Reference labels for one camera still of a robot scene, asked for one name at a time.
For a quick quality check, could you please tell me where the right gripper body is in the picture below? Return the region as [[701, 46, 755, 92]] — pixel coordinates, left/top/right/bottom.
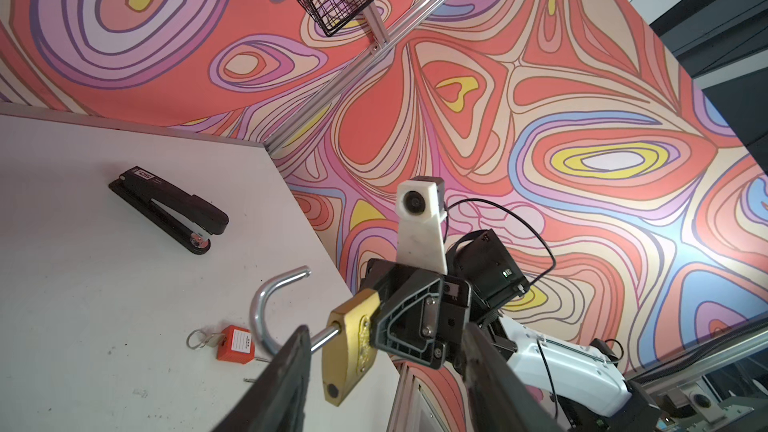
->
[[361, 259, 471, 366]]

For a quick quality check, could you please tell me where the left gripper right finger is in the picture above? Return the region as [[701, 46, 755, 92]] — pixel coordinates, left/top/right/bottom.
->
[[461, 323, 560, 431]]

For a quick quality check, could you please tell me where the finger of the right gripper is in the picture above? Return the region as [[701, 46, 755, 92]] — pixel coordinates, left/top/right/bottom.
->
[[370, 269, 446, 369]]

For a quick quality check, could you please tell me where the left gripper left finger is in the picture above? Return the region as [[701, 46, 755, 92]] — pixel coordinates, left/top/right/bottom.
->
[[213, 325, 311, 432]]

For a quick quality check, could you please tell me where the brass padlock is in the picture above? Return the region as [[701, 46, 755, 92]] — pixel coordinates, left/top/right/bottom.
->
[[249, 266, 381, 406]]

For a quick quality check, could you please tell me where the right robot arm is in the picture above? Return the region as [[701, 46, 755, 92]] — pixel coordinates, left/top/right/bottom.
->
[[361, 229, 661, 431]]

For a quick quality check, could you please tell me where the red padlock with keys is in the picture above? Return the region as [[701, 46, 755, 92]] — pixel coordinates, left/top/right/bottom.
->
[[185, 325, 268, 365]]

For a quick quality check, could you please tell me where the black stapler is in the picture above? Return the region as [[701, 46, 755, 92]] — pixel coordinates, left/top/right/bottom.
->
[[108, 166, 229, 255]]

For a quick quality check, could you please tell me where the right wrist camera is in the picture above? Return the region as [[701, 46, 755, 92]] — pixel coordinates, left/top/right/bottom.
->
[[395, 176, 448, 274]]

